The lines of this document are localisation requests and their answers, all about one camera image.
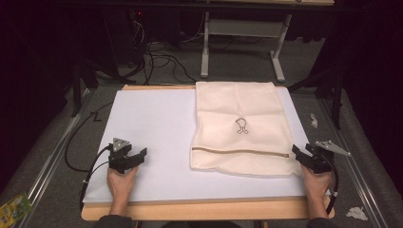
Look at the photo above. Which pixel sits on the small white paper scrap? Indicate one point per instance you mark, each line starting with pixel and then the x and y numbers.
pixel 314 121

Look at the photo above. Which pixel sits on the white metal desk frame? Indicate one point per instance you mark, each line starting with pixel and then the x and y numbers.
pixel 244 28

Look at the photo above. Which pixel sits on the wooden table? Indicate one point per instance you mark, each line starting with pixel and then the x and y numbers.
pixel 206 209

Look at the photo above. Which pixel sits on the crumpled white paper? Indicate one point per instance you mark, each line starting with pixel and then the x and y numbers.
pixel 357 213

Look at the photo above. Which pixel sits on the light wooden desktop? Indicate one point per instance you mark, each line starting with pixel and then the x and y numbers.
pixel 272 2

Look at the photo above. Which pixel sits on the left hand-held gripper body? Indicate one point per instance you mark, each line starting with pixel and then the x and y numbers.
pixel 118 156

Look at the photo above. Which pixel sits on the green printed packet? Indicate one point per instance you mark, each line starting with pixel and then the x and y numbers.
pixel 13 209

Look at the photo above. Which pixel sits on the black computer tower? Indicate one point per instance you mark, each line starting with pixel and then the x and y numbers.
pixel 133 38

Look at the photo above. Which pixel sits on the silver metal floor rail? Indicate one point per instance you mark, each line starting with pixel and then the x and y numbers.
pixel 55 155
pixel 345 152

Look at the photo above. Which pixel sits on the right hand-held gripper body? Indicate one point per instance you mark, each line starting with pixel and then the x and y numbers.
pixel 321 160

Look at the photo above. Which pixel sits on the black metal stand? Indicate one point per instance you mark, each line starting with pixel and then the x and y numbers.
pixel 77 85
pixel 337 95

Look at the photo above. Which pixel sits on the person's left hand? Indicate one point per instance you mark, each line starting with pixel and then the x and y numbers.
pixel 121 185

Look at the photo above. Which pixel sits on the cream zippered laundry bag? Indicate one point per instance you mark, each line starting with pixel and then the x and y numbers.
pixel 240 104

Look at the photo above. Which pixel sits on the white board table top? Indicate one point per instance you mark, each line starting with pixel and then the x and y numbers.
pixel 158 126

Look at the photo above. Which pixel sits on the person's right hand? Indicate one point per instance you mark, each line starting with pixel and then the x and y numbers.
pixel 317 185

